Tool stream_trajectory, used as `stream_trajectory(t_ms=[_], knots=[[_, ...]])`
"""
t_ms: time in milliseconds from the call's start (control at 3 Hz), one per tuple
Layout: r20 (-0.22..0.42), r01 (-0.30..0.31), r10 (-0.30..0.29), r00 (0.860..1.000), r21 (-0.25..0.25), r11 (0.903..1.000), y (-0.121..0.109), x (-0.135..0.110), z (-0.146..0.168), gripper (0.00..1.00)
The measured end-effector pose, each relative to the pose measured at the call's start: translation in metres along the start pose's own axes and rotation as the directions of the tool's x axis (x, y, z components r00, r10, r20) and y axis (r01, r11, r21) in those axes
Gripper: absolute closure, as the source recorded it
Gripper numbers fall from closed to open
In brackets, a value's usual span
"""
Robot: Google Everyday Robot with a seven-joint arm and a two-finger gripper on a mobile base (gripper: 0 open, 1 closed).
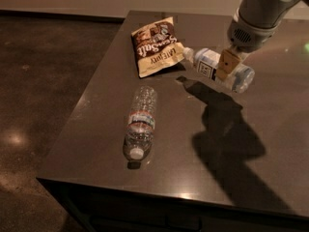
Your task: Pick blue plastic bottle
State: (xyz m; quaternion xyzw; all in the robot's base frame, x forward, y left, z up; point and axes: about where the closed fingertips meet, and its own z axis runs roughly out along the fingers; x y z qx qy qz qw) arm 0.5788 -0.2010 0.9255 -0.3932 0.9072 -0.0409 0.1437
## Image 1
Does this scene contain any blue plastic bottle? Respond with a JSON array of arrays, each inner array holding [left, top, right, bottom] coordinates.
[[183, 47, 255, 94]]

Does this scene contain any clear plastic water bottle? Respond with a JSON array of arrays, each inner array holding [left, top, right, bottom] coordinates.
[[124, 86, 157, 161]]

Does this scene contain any brown sea salt chip bag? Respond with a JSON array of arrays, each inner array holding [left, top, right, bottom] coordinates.
[[131, 16, 184, 78]]

